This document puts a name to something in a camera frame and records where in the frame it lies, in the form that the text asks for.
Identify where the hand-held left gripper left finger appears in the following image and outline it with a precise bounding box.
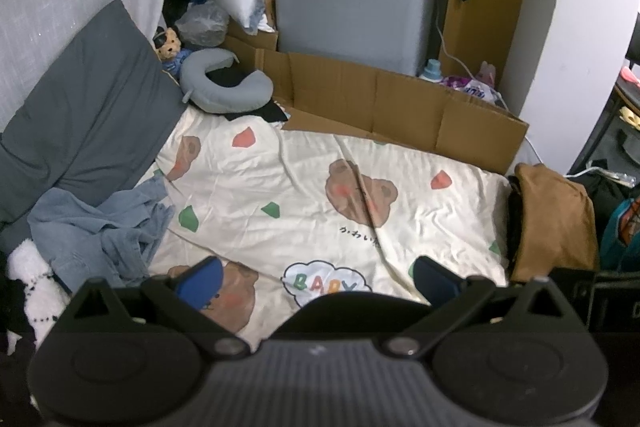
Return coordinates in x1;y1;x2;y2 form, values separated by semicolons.
67;256;250;356

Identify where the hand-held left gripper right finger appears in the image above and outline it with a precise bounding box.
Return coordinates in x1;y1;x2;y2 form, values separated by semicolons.
385;256;576;356

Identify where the brown printed t-shirt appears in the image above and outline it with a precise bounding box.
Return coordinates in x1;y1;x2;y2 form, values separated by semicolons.
510;162;601;284

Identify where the dark clothes pile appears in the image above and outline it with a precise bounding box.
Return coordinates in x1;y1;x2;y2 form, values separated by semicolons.
570;162;636;228

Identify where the teal bag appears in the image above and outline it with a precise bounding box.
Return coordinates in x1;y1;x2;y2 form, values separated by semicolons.
600;197;640;273

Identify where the blue denim garment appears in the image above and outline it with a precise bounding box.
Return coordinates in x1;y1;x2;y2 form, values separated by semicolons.
27;177;176;290

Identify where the white bear-print blanket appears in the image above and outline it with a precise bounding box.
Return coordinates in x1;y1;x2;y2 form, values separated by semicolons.
135;109;513;348

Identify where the white dotted fluffy blanket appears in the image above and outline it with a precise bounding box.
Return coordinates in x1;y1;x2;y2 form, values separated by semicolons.
6;241;73;348

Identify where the black cloth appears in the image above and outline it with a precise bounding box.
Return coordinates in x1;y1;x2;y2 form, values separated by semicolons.
205;67;291;125

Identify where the flattened cardboard box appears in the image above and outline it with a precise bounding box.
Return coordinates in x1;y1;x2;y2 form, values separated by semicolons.
222;34;530;175

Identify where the purple printed plastic packet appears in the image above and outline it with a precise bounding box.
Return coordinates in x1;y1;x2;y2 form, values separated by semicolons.
442;74;506;105

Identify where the grey neck pillow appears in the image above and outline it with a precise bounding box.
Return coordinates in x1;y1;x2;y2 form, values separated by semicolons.
179;48;274;114

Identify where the dark grey pillow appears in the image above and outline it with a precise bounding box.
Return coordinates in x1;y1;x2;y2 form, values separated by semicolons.
0;0;188;253

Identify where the wooden desk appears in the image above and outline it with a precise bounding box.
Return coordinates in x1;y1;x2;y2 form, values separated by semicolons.
612;77;640;115

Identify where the light blue detergent bottle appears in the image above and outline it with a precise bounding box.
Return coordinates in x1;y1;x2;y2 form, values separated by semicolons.
419;58;443;82

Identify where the small teddy bear toy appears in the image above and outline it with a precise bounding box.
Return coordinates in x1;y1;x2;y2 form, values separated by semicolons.
152;27;193;72

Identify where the clear plastic bag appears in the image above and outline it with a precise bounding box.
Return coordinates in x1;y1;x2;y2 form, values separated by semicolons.
175;3;231;48

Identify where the upright cardboard sheet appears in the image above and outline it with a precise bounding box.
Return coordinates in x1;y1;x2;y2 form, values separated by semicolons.
440;0;536;108

